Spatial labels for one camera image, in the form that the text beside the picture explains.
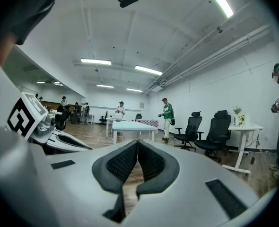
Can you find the person's dark shirt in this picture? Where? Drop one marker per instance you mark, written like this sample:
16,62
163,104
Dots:
21,6

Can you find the black power adapter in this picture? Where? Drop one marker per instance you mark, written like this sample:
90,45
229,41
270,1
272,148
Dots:
252,160

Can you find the table with checkered cloth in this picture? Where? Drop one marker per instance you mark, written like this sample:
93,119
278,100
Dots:
150,122

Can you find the wall poster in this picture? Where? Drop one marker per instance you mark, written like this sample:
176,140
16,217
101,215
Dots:
142,105

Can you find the green plant in vase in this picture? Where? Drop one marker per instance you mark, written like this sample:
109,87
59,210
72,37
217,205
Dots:
237,113

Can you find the dark office chair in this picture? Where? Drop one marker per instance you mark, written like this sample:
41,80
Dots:
62,119

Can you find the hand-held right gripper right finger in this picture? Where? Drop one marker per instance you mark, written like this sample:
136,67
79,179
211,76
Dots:
182,197

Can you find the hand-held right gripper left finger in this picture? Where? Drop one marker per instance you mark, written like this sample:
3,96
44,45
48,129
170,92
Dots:
82,193

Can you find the long ceiling strip light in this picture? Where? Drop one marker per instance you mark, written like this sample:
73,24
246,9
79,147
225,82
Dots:
221,1

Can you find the small black office chair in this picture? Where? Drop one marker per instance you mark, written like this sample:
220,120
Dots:
138,117
103,118

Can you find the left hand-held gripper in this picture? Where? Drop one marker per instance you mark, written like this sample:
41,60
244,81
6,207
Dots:
26,117

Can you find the white box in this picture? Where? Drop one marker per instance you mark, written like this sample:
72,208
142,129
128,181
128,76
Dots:
117,116

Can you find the rectangular ceiling panel light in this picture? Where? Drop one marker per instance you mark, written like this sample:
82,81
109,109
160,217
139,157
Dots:
105,86
58,84
95,61
148,70
134,89

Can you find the black office chair with headrest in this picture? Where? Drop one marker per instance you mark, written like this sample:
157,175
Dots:
216,133
190,131

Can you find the white ceiling pipe run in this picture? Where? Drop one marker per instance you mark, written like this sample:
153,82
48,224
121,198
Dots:
212,55

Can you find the white rectangular table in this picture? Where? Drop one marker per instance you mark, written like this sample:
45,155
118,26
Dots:
132,126
111,120

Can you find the yellow flowers in pot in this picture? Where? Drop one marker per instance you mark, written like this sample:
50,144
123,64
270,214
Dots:
242,120

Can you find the white desk with T-legs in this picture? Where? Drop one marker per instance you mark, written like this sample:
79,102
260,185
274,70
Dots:
244,128

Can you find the black head-mounted camera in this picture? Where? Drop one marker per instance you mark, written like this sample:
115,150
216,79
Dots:
128,0

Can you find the white container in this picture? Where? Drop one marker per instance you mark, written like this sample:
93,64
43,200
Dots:
247,118

